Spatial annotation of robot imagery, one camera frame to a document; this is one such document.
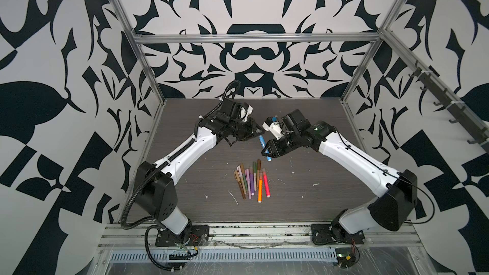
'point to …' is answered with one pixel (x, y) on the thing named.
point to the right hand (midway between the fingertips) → (264, 148)
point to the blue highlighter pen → (263, 143)
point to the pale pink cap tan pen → (239, 171)
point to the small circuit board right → (346, 256)
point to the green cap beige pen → (255, 171)
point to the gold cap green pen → (244, 174)
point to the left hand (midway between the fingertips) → (263, 129)
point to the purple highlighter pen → (251, 181)
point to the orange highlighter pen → (260, 188)
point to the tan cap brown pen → (238, 178)
